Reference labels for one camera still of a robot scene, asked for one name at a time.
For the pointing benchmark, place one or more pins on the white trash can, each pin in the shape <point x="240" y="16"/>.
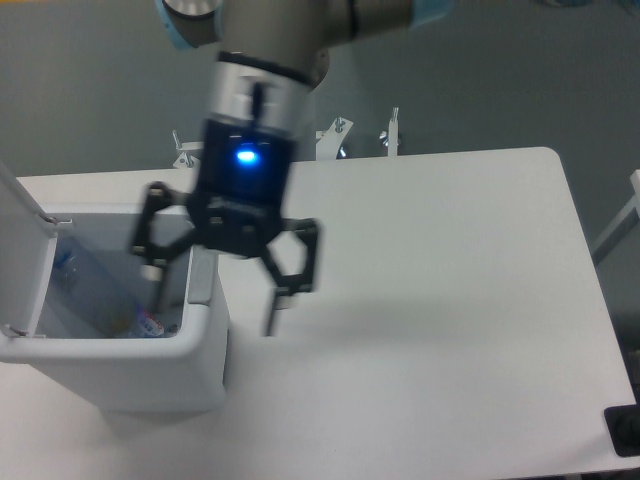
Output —
<point x="180" y="372"/>

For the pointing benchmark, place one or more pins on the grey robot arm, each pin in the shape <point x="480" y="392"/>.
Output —
<point x="268" y="63"/>

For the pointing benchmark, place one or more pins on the white frame leg right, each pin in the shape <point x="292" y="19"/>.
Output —
<point x="620" y="226"/>

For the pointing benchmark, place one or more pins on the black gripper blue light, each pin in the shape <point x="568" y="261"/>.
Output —
<point x="235" y="208"/>

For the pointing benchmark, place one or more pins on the white trash can lid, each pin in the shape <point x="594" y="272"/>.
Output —
<point x="29" y="237"/>

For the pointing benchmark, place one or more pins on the white frame bracket right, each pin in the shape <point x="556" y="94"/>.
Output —
<point x="390" y="138"/>

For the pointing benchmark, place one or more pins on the white frame bracket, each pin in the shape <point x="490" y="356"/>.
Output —
<point x="390" y="138"/>
<point x="187" y="152"/>
<point x="330" y="143"/>

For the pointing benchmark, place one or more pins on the white frame bracket left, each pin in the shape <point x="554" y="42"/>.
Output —
<point x="187" y="152"/>

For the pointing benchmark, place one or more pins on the clear plastic water bottle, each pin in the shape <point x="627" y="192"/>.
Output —
<point x="85" y="287"/>

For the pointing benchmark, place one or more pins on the white frame bracket middle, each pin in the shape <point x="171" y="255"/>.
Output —
<point x="330" y="143"/>

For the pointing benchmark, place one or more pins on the black table clamp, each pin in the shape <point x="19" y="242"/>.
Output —
<point x="623" y="426"/>

